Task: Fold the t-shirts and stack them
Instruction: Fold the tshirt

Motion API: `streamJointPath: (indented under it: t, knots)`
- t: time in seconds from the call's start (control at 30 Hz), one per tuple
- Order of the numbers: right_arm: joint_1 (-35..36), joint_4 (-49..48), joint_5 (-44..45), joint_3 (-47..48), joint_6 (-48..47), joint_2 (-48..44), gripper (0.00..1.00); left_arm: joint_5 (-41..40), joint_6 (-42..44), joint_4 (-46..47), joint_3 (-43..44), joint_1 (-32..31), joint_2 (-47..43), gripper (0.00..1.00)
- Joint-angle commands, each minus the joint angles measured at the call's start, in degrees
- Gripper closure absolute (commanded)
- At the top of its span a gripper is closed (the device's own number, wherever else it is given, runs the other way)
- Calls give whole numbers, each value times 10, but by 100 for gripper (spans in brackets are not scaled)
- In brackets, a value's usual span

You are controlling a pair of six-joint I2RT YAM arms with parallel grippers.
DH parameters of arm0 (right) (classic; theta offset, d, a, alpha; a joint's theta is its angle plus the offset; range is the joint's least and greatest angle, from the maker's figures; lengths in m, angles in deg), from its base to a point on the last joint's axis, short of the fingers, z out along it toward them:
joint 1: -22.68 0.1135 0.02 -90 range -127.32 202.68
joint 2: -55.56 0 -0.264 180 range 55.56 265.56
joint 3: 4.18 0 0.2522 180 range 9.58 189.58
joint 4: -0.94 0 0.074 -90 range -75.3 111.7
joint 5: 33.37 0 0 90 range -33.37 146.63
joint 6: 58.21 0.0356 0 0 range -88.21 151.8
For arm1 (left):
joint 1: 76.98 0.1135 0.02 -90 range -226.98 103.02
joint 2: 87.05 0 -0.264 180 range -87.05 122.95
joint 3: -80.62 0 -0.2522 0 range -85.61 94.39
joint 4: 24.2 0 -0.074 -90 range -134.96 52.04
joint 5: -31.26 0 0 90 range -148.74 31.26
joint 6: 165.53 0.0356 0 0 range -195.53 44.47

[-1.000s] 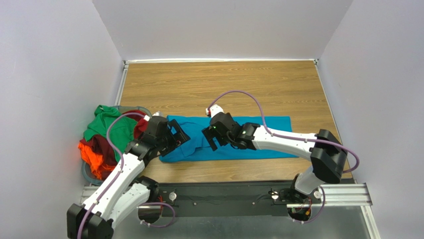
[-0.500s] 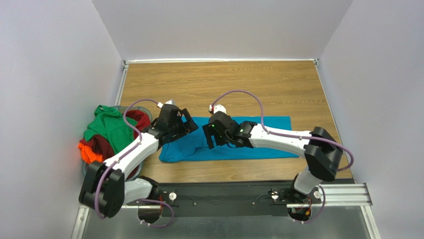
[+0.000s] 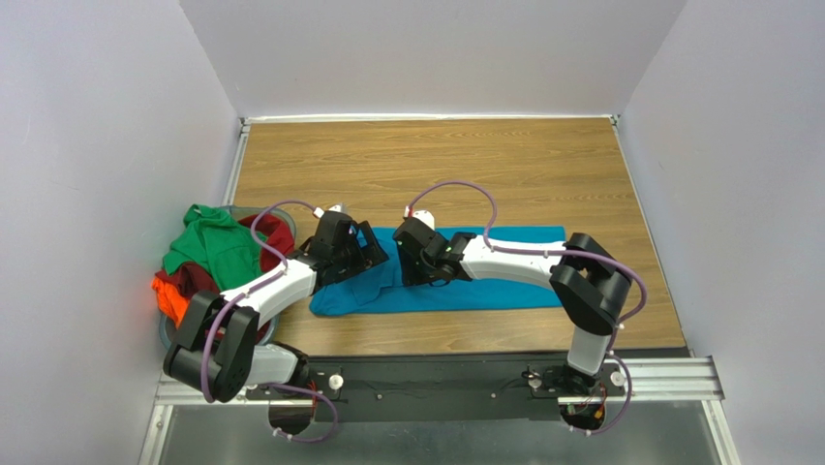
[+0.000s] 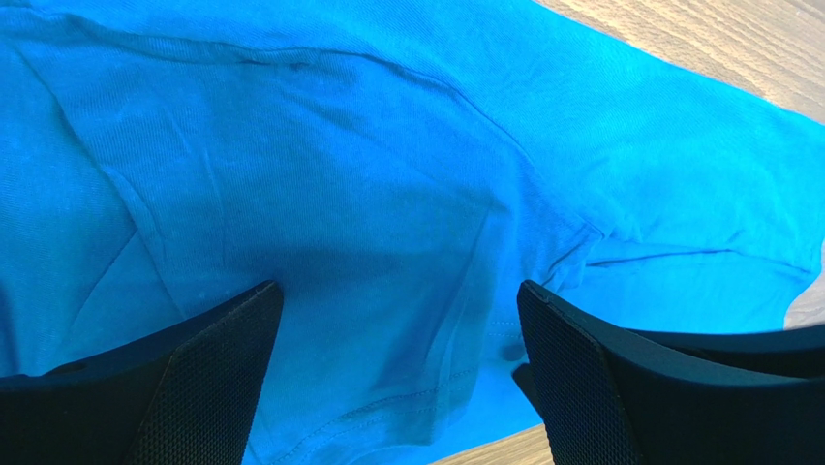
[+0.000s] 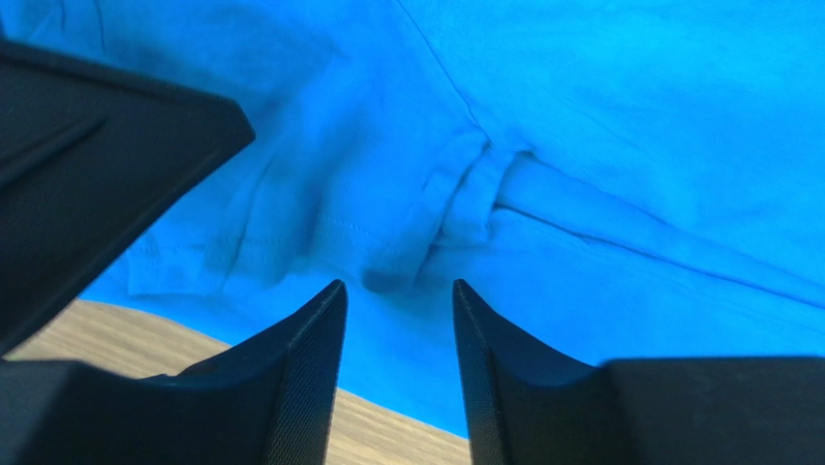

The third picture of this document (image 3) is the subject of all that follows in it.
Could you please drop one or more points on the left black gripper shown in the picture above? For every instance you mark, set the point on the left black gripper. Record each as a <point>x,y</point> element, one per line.
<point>359,252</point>

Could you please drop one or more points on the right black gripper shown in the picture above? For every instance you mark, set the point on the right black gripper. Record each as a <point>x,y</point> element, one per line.
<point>412,262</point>

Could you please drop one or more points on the blue t shirt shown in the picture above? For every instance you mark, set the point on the blue t shirt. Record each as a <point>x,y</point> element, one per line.
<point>380,290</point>

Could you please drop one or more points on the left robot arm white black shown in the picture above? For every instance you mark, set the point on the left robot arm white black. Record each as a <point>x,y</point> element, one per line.
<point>216,351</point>

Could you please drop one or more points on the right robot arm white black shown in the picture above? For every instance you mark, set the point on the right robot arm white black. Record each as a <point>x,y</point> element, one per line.
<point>590,285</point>

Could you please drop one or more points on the dark red t shirt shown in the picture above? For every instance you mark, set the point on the dark red t shirt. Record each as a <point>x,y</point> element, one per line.
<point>277,230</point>

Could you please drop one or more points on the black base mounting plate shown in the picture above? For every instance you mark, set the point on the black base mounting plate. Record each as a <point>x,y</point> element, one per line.
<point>534,386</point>

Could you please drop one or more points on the green t shirt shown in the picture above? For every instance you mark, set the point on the green t shirt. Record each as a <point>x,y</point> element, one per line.
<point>223,247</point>

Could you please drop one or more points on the orange t shirt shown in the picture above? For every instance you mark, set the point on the orange t shirt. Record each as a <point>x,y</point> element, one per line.
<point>170,301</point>

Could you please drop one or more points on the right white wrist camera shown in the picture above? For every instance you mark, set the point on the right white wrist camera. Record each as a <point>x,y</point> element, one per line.
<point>422,215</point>

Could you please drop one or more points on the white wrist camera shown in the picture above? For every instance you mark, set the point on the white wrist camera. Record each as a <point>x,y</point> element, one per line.
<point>335,209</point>
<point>422,215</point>

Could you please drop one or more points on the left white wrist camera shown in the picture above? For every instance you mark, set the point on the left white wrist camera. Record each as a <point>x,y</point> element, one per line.
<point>335,209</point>

